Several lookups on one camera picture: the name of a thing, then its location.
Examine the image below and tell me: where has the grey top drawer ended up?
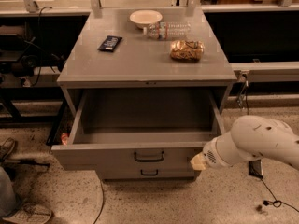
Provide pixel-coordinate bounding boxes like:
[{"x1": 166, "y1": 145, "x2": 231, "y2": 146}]
[{"x1": 52, "y1": 87, "x2": 223, "y2": 170}]

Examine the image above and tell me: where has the grey drawer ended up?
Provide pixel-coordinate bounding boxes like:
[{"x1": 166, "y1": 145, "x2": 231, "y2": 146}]
[
  {"x1": 52, "y1": 87, "x2": 223, "y2": 170},
  {"x1": 96, "y1": 168, "x2": 200, "y2": 180}
]

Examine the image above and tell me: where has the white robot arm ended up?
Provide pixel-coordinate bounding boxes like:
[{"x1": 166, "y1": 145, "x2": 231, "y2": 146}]
[{"x1": 190, "y1": 116, "x2": 299, "y2": 171}]

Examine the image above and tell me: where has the grey metal drawer cabinet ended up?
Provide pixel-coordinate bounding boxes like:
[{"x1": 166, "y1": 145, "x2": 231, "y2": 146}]
[{"x1": 56, "y1": 7, "x2": 238, "y2": 181}]

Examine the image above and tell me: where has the grey lower drawer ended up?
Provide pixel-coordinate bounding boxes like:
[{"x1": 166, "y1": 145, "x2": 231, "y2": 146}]
[{"x1": 96, "y1": 168, "x2": 200, "y2": 180}]

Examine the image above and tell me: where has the red can behind drawer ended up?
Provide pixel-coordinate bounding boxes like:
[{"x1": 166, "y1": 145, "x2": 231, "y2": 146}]
[{"x1": 61, "y1": 133, "x2": 69, "y2": 145}]

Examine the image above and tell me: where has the black power adapter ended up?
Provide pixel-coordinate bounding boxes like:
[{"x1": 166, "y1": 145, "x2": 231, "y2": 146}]
[{"x1": 249, "y1": 160, "x2": 263, "y2": 178}]

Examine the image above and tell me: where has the golden chip bag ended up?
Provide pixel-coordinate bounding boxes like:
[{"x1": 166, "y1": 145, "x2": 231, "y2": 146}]
[{"x1": 170, "y1": 40, "x2": 204, "y2": 61}]

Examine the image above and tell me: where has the clear plastic water bottle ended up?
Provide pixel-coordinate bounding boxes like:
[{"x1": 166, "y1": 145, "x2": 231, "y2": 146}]
[{"x1": 143, "y1": 21, "x2": 191, "y2": 40}]

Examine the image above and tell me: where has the dark blue snack bar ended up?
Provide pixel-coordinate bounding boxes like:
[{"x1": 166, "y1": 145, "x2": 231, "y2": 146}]
[{"x1": 98, "y1": 35, "x2": 122, "y2": 52}]

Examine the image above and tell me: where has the white ceramic bowl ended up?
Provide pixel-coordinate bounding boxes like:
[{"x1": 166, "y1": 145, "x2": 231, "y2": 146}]
[{"x1": 129, "y1": 10, "x2": 163, "y2": 29}]

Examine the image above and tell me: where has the grey shoe lower left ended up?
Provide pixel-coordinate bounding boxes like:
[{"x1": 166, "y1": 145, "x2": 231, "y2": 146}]
[{"x1": 3, "y1": 203, "x2": 52, "y2": 224}]

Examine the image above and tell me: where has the grey shoe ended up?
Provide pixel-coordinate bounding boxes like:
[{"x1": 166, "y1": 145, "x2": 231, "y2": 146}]
[
  {"x1": 3, "y1": 203, "x2": 52, "y2": 224},
  {"x1": 0, "y1": 138, "x2": 16, "y2": 160}
]

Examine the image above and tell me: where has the grey shoe upper left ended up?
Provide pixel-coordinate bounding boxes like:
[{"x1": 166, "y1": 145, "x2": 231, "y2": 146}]
[{"x1": 0, "y1": 138, "x2": 16, "y2": 160}]

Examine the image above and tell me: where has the blue jeans leg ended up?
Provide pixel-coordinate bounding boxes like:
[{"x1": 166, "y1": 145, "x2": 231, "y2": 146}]
[{"x1": 0, "y1": 167, "x2": 18, "y2": 217}]

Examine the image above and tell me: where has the black machinery on left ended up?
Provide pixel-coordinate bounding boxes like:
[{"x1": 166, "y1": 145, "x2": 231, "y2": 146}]
[{"x1": 0, "y1": 23, "x2": 65, "y2": 87}]

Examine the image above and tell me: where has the black lower drawer handle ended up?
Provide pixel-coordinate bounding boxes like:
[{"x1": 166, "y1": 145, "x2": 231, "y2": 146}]
[{"x1": 140, "y1": 169, "x2": 159, "y2": 176}]

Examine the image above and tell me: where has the black drawer handle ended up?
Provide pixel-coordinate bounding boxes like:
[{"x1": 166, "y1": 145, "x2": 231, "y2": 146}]
[
  {"x1": 140, "y1": 169, "x2": 159, "y2": 176},
  {"x1": 134, "y1": 151, "x2": 164, "y2": 162}
]

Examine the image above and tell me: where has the black top drawer handle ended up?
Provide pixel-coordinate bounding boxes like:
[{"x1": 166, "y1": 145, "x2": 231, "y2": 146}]
[{"x1": 134, "y1": 151, "x2": 164, "y2": 162}]

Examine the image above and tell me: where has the black cable on floor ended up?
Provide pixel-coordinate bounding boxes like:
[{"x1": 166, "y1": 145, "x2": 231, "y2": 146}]
[{"x1": 242, "y1": 73, "x2": 299, "y2": 213}]

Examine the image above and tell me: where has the black cable under cabinet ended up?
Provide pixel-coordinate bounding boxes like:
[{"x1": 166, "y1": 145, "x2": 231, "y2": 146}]
[{"x1": 93, "y1": 180, "x2": 106, "y2": 224}]

